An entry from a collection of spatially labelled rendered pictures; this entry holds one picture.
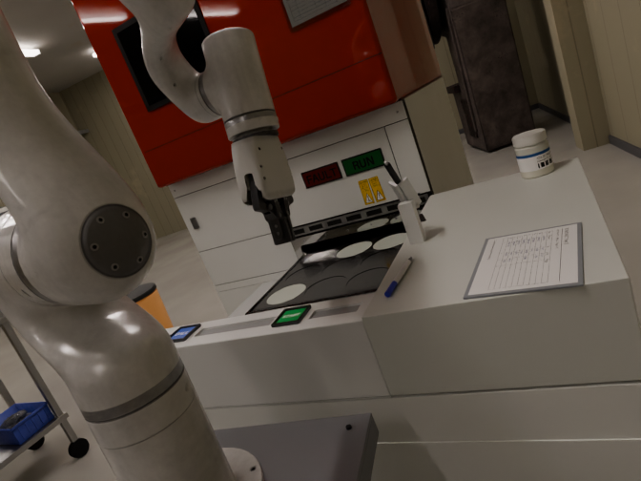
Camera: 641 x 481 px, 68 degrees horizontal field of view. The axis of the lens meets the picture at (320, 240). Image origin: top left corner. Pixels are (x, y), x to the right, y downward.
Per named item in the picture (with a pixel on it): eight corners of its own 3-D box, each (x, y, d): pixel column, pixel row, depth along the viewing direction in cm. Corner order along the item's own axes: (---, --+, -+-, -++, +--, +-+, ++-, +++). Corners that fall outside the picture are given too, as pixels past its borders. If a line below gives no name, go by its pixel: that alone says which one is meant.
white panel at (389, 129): (220, 289, 169) (172, 183, 159) (448, 240, 131) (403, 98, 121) (216, 293, 166) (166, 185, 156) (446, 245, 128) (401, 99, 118)
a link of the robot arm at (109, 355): (118, 429, 48) (5, 210, 42) (39, 408, 60) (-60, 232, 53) (203, 360, 57) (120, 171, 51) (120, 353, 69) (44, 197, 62)
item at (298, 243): (303, 265, 149) (292, 238, 147) (441, 236, 129) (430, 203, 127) (300, 268, 148) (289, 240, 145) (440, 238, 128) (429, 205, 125)
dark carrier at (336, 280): (309, 254, 142) (308, 252, 141) (421, 228, 126) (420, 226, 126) (253, 312, 112) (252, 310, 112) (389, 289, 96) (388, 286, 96)
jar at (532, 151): (521, 174, 113) (511, 135, 111) (553, 165, 110) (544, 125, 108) (521, 181, 107) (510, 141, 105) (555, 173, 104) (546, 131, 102)
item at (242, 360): (175, 384, 109) (149, 331, 106) (403, 361, 84) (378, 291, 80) (148, 411, 101) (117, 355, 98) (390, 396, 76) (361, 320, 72)
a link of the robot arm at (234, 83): (209, 128, 75) (252, 108, 70) (185, 45, 74) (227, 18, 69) (243, 128, 82) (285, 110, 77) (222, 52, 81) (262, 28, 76)
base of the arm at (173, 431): (206, 596, 49) (132, 450, 44) (88, 566, 58) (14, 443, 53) (289, 456, 65) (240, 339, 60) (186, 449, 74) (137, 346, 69)
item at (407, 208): (413, 235, 100) (393, 175, 96) (431, 231, 98) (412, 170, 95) (407, 246, 95) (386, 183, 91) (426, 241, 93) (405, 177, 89)
